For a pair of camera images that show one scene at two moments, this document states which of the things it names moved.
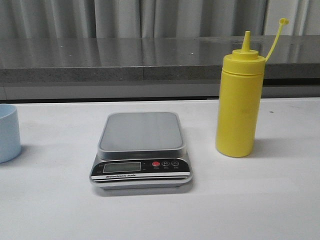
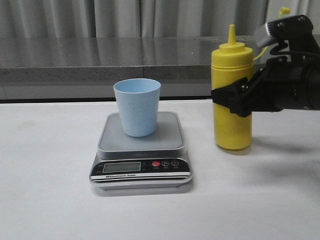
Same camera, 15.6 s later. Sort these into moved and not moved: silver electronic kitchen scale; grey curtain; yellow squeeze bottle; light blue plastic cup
Moved: light blue plastic cup; yellow squeeze bottle
Not moved: grey curtain; silver electronic kitchen scale
